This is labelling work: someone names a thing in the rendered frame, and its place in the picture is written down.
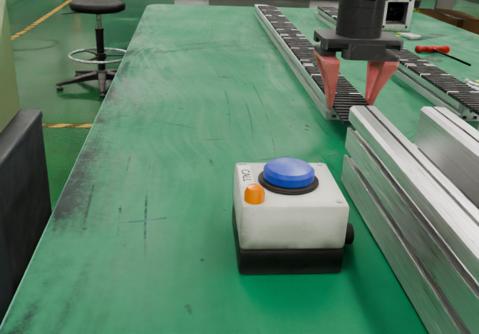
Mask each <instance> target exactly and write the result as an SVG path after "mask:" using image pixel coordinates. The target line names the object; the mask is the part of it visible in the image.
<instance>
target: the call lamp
mask: <svg viewBox="0 0 479 334"><path fill-rule="evenodd" d="M264 195H265V192H264V189H263V187H262V185H260V184H249V185H248V186H247V188H246V190H245V191H244V200H245V201H246V203H248V204H261V203H263V202H264Z"/></svg>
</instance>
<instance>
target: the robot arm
mask: <svg viewBox="0 0 479 334"><path fill-rule="evenodd" d="M385 5H386V0H339V7H338V14H337V20H336V30H326V29H315V30H314V41H315V42H320V41H321V42H320V44H316V45H314V56H315V59H316V62H317V65H318V67H319V71H320V73H321V78H322V80H323V83H324V91H325V96H326V106H327V107H328V109H329V110H331V109H332V106H333V103H334V97H335V92H336V84H337V80H338V76H339V68H340V60H339V59H338V58H337V57H336V52H341V57H342V58H343V59H344V60H350V61H368V63H367V72H366V92H365V100H366V101H367V103H369V105H370V106H373V104H374V102H375V100H376V98H377V96H378V94H379V92H380V91H381V89H382V88H383V87H384V86H385V84H386V83H387V81H388V80H389V78H390V77H391V76H392V75H393V73H394V72H395V71H396V69H397V68H398V65H399V60H400V56H398V55H396V54H395V53H394V52H392V51H390V50H388V49H391V50H398V51H402V50H403V44H404V40H403V39H402V38H399V37H398V36H395V35H394V34H392V33H390V32H388V31H381V30H382V25H383V15H384V10H385Z"/></svg>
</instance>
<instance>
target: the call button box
mask: <svg viewBox="0 0 479 334"><path fill-rule="evenodd" d="M309 164H310V165H311V166H312V167H313V168H314V171H315V173H314V181H313V182H312V183H311V184H310V185H308V186H305V187H299V188H287V187H279V186H276V185H273V184H271V183H269V182H268V181H267V180H265V178H264V177H263V170H264V166H265V165H266V163H244V162H241V163H237V164H236V165H235V167H234V186H233V202H234V204H233V206H232V226H233V232H234V238H235V248H236V255H237V265H238V271H239V273H240V274H276V273H339V272H341V267H342V261H343V255H344V252H343V249H342V248H343V246H344V244H352V243H353V241H354V228H353V225H352V224H351V223H347V221H348V216H349V205H348V204H347V202H346V200H345V198H344V196H343V194H342V193H341V191H340V189H339V187H338V185H337V183H336V182H335V180H334V178H333V177H332V175H331V173H330V171H329V169H328V167H327V166H326V164H324V163H309ZM249 184H260V185H262V187H263V189H264V192H265V195H264V202H263V203H261V204H248V203H246V201H245V200H244V191H245V190H246V188H247V186H248V185H249Z"/></svg>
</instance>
